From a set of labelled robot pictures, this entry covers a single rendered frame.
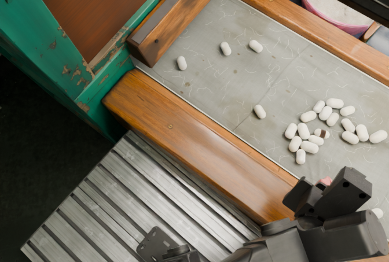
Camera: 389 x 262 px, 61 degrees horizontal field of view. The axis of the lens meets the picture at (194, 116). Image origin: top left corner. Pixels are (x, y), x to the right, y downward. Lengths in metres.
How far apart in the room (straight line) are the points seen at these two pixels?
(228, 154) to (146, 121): 0.19
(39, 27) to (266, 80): 0.49
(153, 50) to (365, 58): 0.48
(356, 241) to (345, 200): 0.07
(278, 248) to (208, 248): 0.36
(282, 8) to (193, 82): 0.28
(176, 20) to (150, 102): 0.19
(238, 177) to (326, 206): 0.22
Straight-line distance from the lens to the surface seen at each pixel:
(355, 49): 0.86
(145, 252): 0.78
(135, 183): 0.80
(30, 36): 0.54
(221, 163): 0.70
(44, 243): 0.86
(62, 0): 0.56
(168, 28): 0.74
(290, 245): 0.45
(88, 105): 0.76
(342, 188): 0.51
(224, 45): 0.80
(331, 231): 0.47
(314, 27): 0.86
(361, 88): 0.85
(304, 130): 0.75
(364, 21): 0.96
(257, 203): 0.70
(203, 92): 0.77
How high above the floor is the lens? 1.45
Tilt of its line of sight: 72 degrees down
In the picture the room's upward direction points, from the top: 5 degrees counter-clockwise
